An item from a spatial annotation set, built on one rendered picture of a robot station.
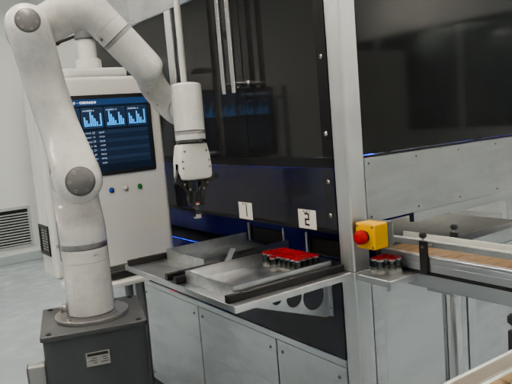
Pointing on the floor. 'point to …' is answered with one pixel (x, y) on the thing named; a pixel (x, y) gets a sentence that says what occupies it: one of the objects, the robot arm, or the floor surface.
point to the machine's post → (350, 186)
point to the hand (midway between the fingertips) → (196, 197)
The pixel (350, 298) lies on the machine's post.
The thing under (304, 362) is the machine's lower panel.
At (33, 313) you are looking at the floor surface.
